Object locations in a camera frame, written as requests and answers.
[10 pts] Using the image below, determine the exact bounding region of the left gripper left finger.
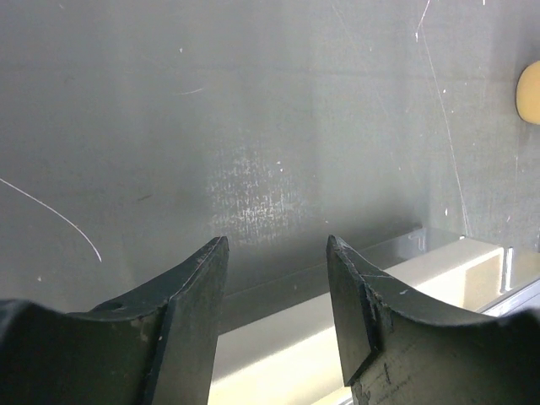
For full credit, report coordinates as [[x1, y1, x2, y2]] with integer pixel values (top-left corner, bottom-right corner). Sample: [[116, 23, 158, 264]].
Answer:
[[1, 236, 229, 404]]

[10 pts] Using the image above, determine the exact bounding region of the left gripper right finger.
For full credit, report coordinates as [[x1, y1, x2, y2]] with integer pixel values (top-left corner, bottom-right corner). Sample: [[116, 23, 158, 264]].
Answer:
[[327, 236, 539, 404]]

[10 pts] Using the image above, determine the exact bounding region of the yellow mug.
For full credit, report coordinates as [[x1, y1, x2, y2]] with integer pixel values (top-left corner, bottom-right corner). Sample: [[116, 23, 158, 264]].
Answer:
[[516, 61, 540, 125]]

